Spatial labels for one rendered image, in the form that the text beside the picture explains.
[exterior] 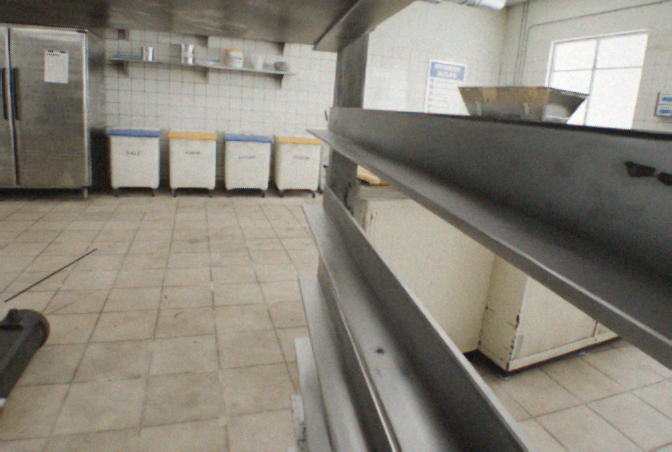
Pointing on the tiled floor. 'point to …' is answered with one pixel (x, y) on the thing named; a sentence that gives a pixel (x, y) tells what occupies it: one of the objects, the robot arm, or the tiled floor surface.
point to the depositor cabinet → (531, 324)
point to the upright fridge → (51, 108)
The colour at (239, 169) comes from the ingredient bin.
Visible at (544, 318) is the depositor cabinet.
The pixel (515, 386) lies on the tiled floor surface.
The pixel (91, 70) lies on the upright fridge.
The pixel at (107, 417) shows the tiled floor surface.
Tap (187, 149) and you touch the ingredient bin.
